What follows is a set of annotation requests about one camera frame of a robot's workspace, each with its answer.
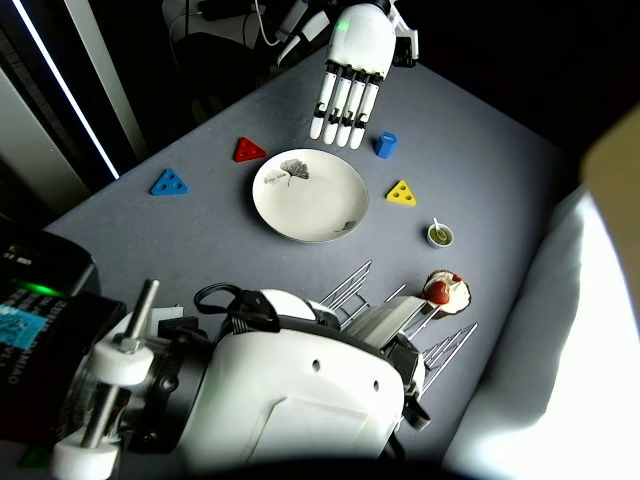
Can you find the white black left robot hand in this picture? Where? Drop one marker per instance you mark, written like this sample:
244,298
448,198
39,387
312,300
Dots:
360,40

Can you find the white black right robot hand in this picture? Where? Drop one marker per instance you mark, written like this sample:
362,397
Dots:
300,400

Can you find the grey adapter box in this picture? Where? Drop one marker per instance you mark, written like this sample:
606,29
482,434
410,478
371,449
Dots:
295,15

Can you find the blue hexagonal block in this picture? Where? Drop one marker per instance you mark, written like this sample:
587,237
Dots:
386,146

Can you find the red triangle block with holes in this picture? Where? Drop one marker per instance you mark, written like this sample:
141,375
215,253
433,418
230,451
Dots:
247,151

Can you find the yellow triangle block with holes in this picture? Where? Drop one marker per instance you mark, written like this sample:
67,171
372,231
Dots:
400,195

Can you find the cupcake with cream and strawberries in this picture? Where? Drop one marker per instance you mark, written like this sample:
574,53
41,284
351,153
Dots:
447,295

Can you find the small white spoon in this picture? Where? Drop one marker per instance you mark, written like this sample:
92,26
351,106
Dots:
437,225

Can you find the small white bowl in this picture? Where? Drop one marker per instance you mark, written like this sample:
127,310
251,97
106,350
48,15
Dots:
440,241

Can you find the blue triangle block with holes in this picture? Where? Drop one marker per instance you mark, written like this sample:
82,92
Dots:
170,186

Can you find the white pillar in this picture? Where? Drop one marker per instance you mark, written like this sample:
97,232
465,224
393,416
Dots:
107,75

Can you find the brown cardboard box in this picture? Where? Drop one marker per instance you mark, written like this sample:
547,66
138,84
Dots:
615,155

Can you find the white backdrop cloth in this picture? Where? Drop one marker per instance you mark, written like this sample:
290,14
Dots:
575,325

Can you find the bright light strip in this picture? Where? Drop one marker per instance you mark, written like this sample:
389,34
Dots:
61,80

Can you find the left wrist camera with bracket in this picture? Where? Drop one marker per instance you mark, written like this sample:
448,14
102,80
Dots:
406,50

